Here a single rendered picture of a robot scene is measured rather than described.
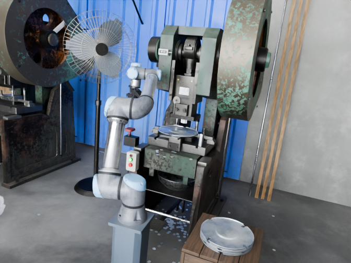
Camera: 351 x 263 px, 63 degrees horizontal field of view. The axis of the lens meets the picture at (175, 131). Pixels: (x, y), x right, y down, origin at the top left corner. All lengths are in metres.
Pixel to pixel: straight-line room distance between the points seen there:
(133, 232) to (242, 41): 1.12
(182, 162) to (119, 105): 0.67
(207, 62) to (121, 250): 1.23
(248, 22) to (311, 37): 1.57
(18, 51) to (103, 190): 1.50
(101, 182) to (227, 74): 0.88
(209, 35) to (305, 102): 1.53
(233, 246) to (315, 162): 1.91
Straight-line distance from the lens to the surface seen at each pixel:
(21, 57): 2.62
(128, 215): 1.50
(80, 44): 2.49
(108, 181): 1.46
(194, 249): 1.57
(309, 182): 3.36
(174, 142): 2.00
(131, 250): 1.57
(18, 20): 2.61
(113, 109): 1.52
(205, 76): 1.92
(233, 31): 1.63
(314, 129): 3.20
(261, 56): 1.92
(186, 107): 1.99
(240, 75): 1.61
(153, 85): 1.71
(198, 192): 1.92
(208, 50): 1.92
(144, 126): 3.53
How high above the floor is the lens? 1.28
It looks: 14 degrees down
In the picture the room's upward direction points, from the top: 6 degrees clockwise
